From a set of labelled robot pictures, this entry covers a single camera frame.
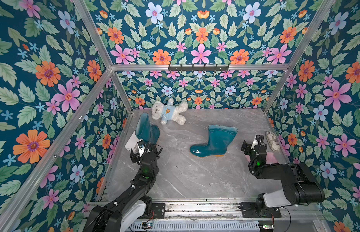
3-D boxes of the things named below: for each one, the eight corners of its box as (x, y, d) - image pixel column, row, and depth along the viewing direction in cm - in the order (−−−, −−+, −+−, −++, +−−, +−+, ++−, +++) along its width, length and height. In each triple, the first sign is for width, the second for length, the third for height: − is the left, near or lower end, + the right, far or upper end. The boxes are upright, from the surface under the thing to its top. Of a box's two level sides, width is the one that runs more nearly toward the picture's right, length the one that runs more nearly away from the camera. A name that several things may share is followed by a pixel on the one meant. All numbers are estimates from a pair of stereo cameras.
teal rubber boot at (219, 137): (190, 157, 95) (190, 134, 75) (190, 148, 100) (190, 124, 79) (228, 157, 95) (238, 134, 75) (226, 148, 100) (235, 124, 79)
